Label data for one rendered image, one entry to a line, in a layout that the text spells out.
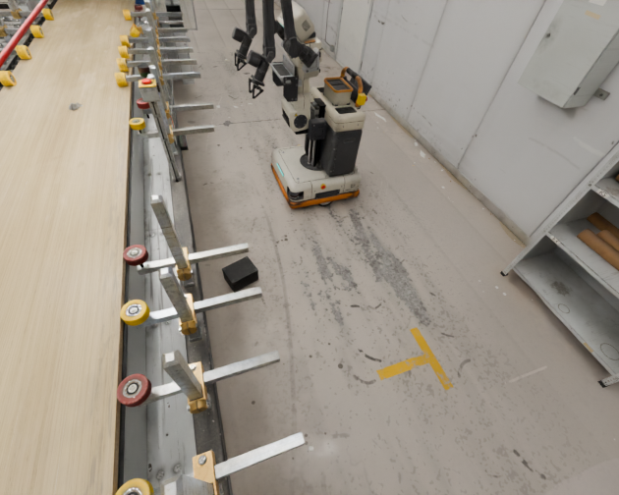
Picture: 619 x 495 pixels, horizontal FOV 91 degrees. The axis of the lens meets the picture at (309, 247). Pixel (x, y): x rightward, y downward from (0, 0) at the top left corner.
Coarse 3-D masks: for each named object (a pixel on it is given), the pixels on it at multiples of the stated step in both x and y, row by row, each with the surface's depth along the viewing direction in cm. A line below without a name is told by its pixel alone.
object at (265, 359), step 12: (252, 360) 98; (264, 360) 99; (276, 360) 100; (204, 372) 95; (216, 372) 95; (228, 372) 95; (240, 372) 97; (168, 384) 92; (156, 396) 89; (168, 396) 92
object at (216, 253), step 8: (216, 248) 128; (224, 248) 128; (232, 248) 128; (240, 248) 129; (248, 248) 130; (192, 256) 124; (200, 256) 124; (208, 256) 125; (216, 256) 127; (224, 256) 129; (144, 264) 120; (152, 264) 120; (160, 264) 120; (168, 264) 121; (144, 272) 120
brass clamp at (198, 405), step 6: (198, 366) 95; (198, 372) 94; (198, 378) 93; (204, 384) 94; (204, 390) 91; (204, 396) 90; (192, 402) 88; (198, 402) 88; (204, 402) 90; (192, 408) 88; (198, 408) 88; (204, 408) 89
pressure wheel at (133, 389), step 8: (128, 376) 85; (136, 376) 85; (144, 376) 85; (120, 384) 83; (128, 384) 84; (136, 384) 84; (144, 384) 84; (120, 392) 82; (128, 392) 82; (136, 392) 82; (144, 392) 82; (120, 400) 81; (128, 400) 81; (136, 400) 81; (144, 400) 84
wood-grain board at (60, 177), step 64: (64, 0) 312; (64, 64) 214; (0, 128) 158; (64, 128) 162; (128, 128) 167; (0, 192) 127; (64, 192) 130; (128, 192) 137; (0, 256) 107; (64, 256) 109; (0, 320) 93; (64, 320) 94; (0, 384) 81; (64, 384) 83; (0, 448) 73; (64, 448) 74
